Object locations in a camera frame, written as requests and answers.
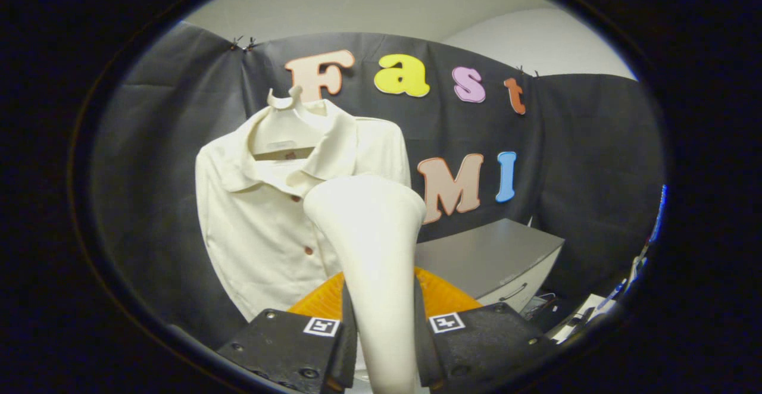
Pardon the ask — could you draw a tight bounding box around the bundle of cables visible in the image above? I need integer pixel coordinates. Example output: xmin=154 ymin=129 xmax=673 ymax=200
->
xmin=523 ymin=292 xmax=559 ymax=318

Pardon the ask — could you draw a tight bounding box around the white plastic clothes hanger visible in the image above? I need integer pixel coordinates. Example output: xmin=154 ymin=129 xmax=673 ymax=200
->
xmin=252 ymin=85 xmax=325 ymax=158

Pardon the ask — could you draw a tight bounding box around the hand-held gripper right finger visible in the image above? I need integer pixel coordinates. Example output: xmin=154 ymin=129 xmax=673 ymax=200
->
xmin=414 ymin=266 xmax=558 ymax=392

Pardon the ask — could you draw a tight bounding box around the cream button-up shirt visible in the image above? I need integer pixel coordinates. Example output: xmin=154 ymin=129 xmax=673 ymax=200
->
xmin=195 ymin=99 xmax=413 ymax=322

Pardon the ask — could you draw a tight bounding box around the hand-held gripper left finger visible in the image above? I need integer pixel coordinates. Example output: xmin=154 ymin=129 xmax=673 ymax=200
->
xmin=216 ymin=271 xmax=358 ymax=394

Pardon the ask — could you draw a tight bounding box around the grey-topped white cabinet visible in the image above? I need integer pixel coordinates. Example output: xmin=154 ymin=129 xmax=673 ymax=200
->
xmin=414 ymin=218 xmax=566 ymax=314

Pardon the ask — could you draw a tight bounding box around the blue and white object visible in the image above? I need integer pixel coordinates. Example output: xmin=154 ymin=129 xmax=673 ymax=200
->
xmin=607 ymin=185 xmax=668 ymax=311

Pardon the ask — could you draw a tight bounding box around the white garment steamer head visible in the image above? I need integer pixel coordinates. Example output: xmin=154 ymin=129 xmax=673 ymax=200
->
xmin=302 ymin=174 xmax=427 ymax=394

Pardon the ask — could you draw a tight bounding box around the white paper sheet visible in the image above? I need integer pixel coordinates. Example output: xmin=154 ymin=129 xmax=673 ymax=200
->
xmin=552 ymin=293 xmax=603 ymax=342

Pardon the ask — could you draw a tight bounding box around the black backdrop cloth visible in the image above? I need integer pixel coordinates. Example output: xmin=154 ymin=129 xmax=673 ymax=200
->
xmin=89 ymin=21 xmax=666 ymax=350

